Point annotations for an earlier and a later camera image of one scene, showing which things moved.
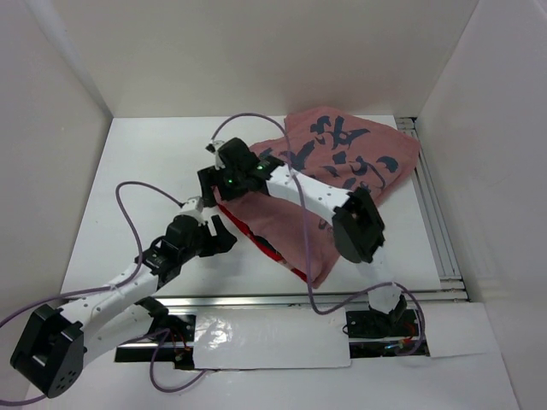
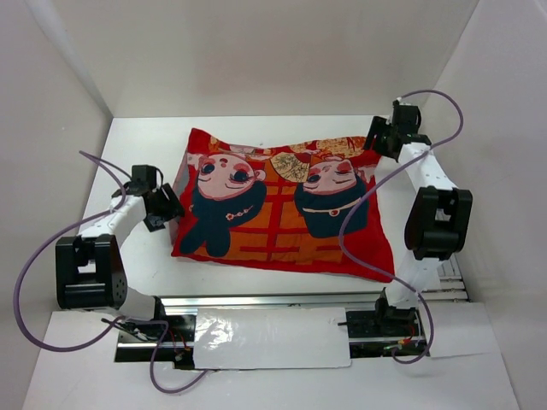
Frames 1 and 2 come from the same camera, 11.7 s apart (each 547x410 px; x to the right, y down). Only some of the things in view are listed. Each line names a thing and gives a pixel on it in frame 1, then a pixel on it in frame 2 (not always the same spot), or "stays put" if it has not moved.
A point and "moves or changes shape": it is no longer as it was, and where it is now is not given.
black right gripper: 209,177 -> 378,127
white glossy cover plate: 271,338 stays put
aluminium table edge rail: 427,298 stays put
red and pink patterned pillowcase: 332,147 moves or changes shape
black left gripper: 219,243 -> 173,207
